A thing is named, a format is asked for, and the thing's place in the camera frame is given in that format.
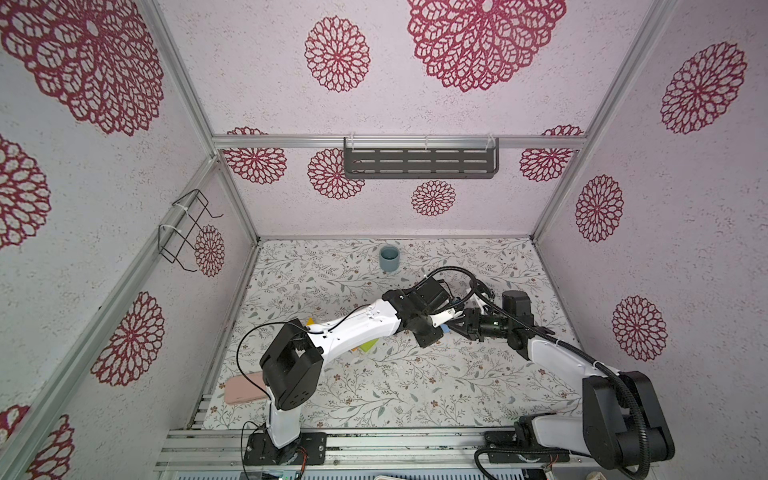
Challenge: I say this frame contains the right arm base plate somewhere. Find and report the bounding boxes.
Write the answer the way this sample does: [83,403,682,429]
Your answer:
[483,430,570,464]

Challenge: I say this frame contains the green rectangular block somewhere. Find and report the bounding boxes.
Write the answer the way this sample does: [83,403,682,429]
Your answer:
[359,339,378,352]

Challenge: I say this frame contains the pink flat block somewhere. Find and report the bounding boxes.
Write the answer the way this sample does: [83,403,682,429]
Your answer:
[224,372,268,405]

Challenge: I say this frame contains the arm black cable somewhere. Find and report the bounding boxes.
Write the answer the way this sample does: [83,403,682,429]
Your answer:
[467,281,652,480]
[235,265,481,403]

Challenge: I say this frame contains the grey wall shelf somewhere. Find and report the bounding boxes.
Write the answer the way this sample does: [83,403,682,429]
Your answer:
[342,137,499,180]

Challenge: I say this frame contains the black wire rack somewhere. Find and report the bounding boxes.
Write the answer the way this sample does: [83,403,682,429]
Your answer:
[156,188,222,273]

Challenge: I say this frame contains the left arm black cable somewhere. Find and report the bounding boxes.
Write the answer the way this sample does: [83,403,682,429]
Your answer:
[235,265,481,403]

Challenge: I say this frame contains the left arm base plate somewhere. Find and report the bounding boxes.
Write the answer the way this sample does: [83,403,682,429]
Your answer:
[243,433,328,466]

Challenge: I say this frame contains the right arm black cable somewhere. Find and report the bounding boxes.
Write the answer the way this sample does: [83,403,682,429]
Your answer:
[467,281,652,480]

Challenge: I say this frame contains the teal cup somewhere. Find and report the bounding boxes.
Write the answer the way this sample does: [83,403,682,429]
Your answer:
[379,245,400,273]

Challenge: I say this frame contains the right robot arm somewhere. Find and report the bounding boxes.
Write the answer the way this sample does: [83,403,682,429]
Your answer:
[448,291,676,479]

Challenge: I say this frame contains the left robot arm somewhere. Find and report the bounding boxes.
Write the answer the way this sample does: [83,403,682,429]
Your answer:
[260,278,470,449]

